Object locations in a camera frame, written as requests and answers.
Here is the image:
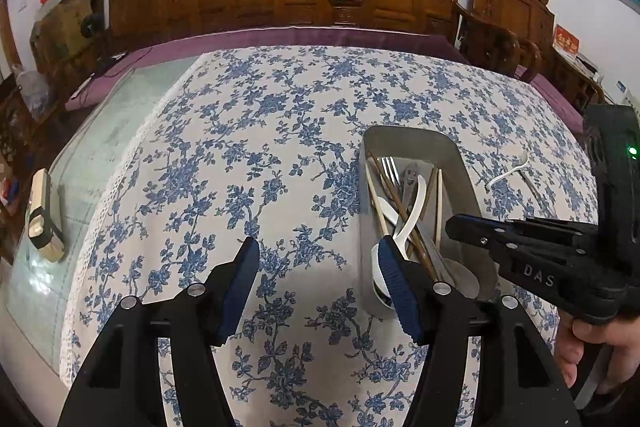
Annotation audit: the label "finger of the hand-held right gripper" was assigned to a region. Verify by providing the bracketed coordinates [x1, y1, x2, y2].
[500, 216, 601, 243]
[445, 214, 517, 268]

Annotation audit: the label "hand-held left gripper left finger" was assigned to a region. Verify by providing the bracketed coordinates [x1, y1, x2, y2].
[57, 237, 261, 427]

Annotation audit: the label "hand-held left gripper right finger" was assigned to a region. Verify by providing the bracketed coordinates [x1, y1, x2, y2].
[377, 234, 583, 427]

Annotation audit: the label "plain metal spoon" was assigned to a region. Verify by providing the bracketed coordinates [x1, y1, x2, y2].
[517, 169, 558, 220]

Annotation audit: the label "pale bamboo chopstick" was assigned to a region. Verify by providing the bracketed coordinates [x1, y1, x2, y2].
[434, 168, 445, 253]
[365, 159, 406, 243]

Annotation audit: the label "grey metal utensil container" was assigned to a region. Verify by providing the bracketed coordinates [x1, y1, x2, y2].
[359, 124, 498, 320]

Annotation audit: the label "white plastic fork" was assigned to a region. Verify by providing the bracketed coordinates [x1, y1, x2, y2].
[485, 152, 530, 192]

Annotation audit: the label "dark brown chopstick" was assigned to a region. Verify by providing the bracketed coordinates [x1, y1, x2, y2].
[415, 167, 438, 268]

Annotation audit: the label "white ceramic spoon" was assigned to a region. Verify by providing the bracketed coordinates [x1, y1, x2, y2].
[370, 174, 432, 308]

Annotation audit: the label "metal spoon with face handle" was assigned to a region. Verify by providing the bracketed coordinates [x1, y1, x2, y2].
[402, 164, 423, 212]

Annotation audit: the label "cutlery and chopsticks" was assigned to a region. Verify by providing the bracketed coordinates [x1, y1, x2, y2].
[369, 149, 441, 283]

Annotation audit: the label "metal fork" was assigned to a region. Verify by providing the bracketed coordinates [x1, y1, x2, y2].
[381, 157, 403, 202]

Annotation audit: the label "person's right hand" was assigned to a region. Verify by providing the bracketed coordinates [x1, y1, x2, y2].
[555, 307, 640, 389]

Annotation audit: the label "purple seat cushion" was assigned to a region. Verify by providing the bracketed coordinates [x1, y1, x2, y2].
[515, 67, 587, 128]

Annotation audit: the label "wooden side cabinet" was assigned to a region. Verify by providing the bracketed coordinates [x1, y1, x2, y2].
[547, 47, 607, 108]

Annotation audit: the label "blue floral tablecloth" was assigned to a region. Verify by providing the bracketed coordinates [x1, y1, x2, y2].
[60, 47, 601, 427]

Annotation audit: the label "beige and black rectangular device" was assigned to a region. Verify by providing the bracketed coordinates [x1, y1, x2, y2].
[27, 168, 66, 263]

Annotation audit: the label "carved wooden armchair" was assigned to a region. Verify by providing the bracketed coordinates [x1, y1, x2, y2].
[452, 0, 556, 82]

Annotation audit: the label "long purple bench cushion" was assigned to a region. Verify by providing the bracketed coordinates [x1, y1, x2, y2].
[65, 27, 471, 112]

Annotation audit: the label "clear plastic bag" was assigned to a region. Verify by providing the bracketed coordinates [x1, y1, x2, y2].
[12, 64, 51, 118]

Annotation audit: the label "stack of cardboard boxes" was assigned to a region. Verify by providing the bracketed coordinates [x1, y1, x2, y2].
[30, 0, 107, 75]

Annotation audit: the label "red wall sign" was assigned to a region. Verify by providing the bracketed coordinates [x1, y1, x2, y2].
[554, 25, 580, 54]

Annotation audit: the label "black cable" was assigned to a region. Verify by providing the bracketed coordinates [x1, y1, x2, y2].
[70, 52, 153, 100]

